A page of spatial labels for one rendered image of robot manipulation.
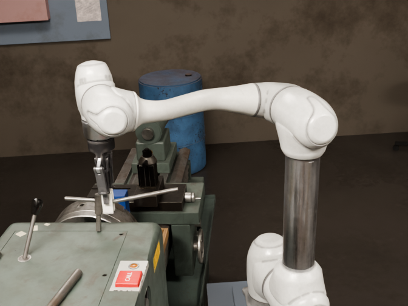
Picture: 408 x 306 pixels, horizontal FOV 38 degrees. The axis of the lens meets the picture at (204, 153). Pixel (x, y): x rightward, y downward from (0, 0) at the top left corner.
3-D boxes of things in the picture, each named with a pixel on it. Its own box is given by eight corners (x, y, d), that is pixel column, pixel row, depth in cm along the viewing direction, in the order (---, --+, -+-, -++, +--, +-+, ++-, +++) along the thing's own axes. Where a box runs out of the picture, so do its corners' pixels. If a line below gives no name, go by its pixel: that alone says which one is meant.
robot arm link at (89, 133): (118, 111, 167) (119, 131, 169) (86, 112, 168) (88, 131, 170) (110, 122, 158) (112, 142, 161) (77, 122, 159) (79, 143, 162)
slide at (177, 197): (182, 211, 254) (181, 202, 252) (84, 211, 258) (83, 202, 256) (187, 192, 271) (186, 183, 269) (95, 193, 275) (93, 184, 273)
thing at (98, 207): (93, 231, 174) (93, 194, 172) (95, 229, 177) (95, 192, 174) (101, 232, 174) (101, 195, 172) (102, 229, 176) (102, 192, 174)
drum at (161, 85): (205, 151, 555) (201, 65, 523) (208, 175, 505) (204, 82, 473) (146, 155, 554) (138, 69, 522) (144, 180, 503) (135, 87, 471)
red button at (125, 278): (138, 290, 149) (138, 283, 148) (115, 290, 150) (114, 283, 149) (142, 276, 155) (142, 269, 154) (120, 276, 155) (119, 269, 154)
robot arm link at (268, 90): (249, 74, 180) (268, 85, 169) (300, 76, 187) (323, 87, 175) (243, 115, 185) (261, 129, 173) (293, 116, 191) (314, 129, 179)
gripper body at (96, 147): (110, 141, 161) (113, 172, 165) (116, 130, 169) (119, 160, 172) (82, 141, 162) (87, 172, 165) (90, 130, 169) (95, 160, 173)
